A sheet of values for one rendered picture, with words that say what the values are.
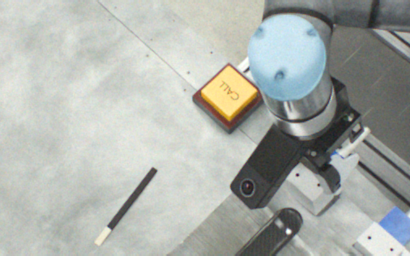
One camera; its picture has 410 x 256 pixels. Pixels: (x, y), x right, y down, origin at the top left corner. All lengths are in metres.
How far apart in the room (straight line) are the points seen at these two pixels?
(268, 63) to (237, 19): 1.50
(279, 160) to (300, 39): 0.20
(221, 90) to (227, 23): 1.01
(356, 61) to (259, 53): 1.22
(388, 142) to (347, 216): 0.80
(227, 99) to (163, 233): 0.22
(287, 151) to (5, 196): 0.50
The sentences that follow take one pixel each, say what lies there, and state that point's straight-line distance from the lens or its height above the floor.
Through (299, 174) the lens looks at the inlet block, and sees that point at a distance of 1.29.
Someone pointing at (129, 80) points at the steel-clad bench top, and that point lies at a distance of 1.50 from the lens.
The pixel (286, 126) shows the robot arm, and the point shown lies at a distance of 1.07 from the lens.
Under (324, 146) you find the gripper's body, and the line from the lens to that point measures 1.16.
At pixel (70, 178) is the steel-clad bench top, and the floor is 0.80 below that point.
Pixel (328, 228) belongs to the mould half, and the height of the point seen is 0.89.
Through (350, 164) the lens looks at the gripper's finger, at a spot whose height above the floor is 0.99.
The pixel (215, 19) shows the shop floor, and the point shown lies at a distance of 2.46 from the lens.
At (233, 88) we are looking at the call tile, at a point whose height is 0.84.
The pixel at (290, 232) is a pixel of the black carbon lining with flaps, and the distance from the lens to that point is 1.32.
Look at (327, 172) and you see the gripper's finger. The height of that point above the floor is 1.05.
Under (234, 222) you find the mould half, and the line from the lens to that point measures 1.32.
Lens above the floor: 2.15
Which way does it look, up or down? 67 degrees down
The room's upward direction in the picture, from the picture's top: 5 degrees counter-clockwise
